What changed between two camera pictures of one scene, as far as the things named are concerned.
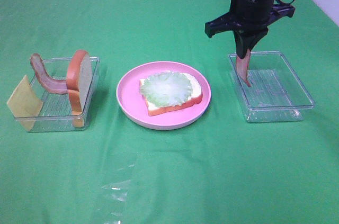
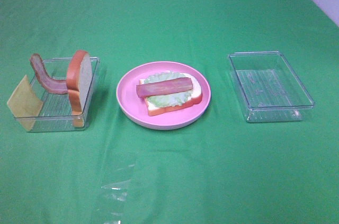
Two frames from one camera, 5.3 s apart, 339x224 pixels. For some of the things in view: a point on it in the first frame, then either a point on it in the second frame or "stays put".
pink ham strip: x=242 y=64 → x=164 y=87
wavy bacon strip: x=59 y=86 stays put
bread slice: x=79 y=81 stays put
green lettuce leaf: x=166 y=89 stays put
